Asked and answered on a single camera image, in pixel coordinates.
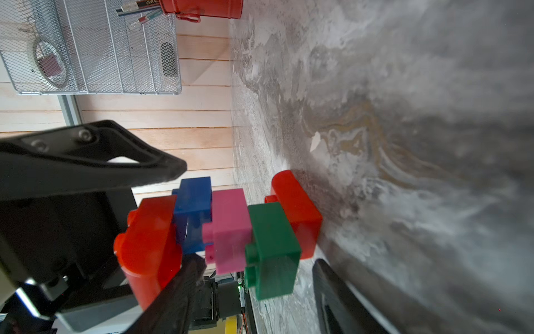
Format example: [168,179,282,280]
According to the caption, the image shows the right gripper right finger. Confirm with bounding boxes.
[312,259,387,334]

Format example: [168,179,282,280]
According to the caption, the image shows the tape roll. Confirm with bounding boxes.
[27,36,68,89]

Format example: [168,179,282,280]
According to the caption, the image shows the small red curved brick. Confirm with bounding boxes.
[264,170,323,260]

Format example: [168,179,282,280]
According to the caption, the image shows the white wire shelf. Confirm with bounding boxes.
[1,1,182,95]

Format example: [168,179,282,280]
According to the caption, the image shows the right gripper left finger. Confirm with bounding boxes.
[125,254,207,334]

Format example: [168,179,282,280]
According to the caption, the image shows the red lego brick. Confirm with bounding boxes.
[113,195,182,310]

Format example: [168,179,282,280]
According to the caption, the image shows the green lego brick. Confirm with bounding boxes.
[244,203,302,301]

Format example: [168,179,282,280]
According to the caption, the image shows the blue lego brick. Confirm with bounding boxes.
[172,177,212,255]

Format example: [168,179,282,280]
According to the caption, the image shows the red pen cup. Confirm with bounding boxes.
[159,0,243,23]

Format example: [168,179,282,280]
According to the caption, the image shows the pink lego brick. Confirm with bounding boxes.
[202,189,253,275]

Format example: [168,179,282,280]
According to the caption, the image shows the pens in cup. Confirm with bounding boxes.
[115,0,164,31]

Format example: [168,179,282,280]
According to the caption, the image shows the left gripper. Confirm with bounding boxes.
[1,120,187,333]

